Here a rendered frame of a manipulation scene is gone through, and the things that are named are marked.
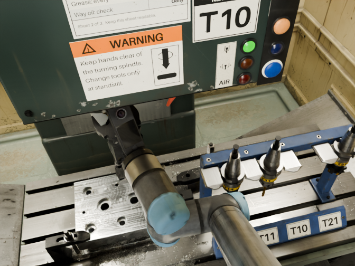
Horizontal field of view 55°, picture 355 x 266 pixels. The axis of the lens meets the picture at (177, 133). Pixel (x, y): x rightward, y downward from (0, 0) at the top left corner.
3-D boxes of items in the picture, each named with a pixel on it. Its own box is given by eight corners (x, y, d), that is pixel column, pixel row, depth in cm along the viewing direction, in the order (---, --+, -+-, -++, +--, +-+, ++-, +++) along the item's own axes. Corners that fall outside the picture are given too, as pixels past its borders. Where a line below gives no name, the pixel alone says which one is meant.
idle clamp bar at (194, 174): (244, 174, 130) (247, 163, 125) (179, 193, 125) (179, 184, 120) (239, 164, 133) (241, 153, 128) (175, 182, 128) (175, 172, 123)
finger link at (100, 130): (86, 123, 78) (109, 145, 74) (85, 119, 77) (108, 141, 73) (104, 113, 80) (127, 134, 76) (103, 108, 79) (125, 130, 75)
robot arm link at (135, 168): (129, 178, 66) (167, 161, 68) (120, 160, 68) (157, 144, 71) (133, 197, 72) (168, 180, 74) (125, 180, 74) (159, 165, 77)
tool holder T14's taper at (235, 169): (239, 163, 93) (241, 148, 88) (242, 177, 90) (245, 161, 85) (223, 165, 93) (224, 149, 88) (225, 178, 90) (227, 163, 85)
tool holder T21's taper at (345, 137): (345, 138, 98) (353, 122, 93) (357, 149, 95) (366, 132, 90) (333, 144, 96) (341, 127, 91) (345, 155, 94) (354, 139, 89)
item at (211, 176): (226, 187, 90) (226, 186, 89) (206, 192, 89) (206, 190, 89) (217, 167, 95) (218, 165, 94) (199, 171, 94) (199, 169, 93)
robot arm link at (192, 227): (200, 243, 77) (202, 222, 69) (151, 253, 76) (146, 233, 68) (193, 211, 82) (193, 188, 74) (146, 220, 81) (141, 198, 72)
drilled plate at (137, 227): (169, 229, 111) (169, 222, 108) (80, 250, 108) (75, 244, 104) (156, 173, 127) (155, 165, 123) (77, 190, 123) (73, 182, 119)
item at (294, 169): (304, 170, 93) (305, 168, 92) (286, 174, 92) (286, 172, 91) (292, 151, 97) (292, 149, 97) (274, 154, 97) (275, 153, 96)
